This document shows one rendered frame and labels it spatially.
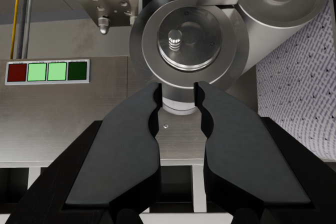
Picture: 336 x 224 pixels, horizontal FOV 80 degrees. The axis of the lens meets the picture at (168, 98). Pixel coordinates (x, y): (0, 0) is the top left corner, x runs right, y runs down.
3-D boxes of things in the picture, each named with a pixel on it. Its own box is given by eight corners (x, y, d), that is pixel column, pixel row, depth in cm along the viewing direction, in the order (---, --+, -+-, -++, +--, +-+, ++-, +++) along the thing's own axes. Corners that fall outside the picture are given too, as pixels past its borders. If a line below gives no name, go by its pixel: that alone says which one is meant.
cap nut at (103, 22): (108, 17, 59) (108, 31, 58) (112, 23, 63) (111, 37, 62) (96, 17, 59) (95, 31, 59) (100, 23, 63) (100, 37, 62)
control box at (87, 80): (89, 58, 59) (88, 82, 58) (90, 59, 60) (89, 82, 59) (6, 61, 60) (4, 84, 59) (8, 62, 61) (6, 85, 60)
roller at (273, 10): (323, -61, 26) (335, 26, 25) (250, 31, 51) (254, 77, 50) (230, -56, 27) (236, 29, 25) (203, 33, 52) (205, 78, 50)
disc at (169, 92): (245, -15, 26) (254, 101, 24) (243, -12, 26) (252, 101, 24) (129, -10, 26) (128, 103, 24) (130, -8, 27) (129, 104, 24)
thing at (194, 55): (237, 40, 23) (183, 80, 22) (232, 47, 25) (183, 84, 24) (195, -8, 24) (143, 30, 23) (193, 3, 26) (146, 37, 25)
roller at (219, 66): (233, -5, 25) (240, 86, 23) (204, 62, 51) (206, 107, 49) (141, -1, 25) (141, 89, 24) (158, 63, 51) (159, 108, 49)
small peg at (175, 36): (185, 36, 20) (173, 44, 20) (183, 47, 23) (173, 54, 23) (176, 25, 20) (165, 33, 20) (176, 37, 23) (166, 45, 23)
